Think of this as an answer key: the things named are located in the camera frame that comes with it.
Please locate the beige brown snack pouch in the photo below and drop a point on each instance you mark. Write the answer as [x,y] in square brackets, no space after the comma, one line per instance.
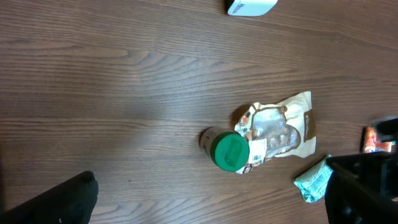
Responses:
[286,128]

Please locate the orange tissue pack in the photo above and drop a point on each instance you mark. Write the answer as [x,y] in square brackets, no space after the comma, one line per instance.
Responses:
[372,143]

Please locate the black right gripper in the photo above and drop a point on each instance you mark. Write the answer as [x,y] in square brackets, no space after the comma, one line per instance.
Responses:
[378,170]

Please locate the white barcode scanner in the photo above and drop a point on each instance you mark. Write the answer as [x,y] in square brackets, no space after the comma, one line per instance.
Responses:
[250,8]

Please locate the teal wet wipes pack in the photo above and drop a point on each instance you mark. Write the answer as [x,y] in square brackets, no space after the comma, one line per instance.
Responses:
[313,182]

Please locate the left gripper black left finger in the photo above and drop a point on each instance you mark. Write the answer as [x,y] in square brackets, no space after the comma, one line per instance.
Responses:
[72,202]

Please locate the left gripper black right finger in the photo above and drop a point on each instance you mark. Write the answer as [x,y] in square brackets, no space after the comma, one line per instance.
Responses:
[348,201]

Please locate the green lid jar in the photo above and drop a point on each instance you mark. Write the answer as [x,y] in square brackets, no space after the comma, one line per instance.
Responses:
[227,149]

